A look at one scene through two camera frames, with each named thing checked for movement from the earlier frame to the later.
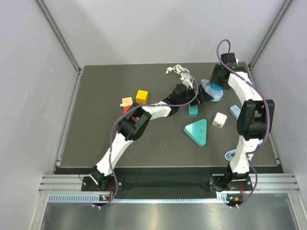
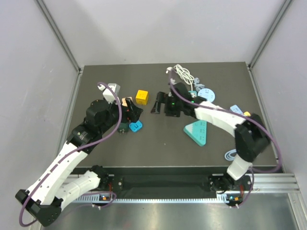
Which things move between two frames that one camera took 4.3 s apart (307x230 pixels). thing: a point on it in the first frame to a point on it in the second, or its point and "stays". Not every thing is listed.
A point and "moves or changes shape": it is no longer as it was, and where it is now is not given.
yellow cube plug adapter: [142, 97] stays
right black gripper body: [216, 77] to [173, 108]
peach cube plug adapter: [126, 102] stays
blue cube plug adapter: [214, 86] moves or changes shape
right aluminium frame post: [286, 4] stays
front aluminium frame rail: [266, 183] stays
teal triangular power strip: [197, 131] stays
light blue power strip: [235, 111] stays
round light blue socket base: [217, 95] moves or changes shape
